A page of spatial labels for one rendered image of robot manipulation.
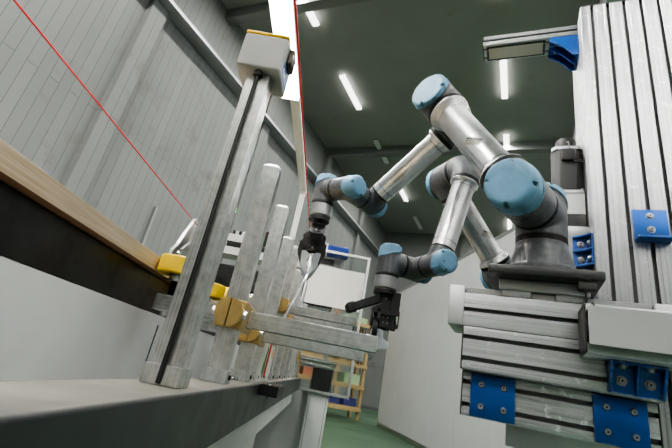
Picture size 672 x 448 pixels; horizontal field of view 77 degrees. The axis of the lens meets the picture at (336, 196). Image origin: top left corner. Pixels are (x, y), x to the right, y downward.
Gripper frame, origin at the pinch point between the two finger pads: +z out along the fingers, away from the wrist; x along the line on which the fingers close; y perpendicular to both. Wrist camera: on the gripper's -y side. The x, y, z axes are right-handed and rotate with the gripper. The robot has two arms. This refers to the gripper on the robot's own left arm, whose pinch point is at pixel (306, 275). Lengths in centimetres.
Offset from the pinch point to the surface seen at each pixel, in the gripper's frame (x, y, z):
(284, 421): 14, 238, 74
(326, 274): 3, 228, -43
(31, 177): 25, -88, 10
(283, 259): 7.9, -2.2, -3.1
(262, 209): 7, -52, -2
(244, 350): 7.9, -28.2, 24.6
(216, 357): 8, -53, 26
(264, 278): 7.6, -27.6, 7.5
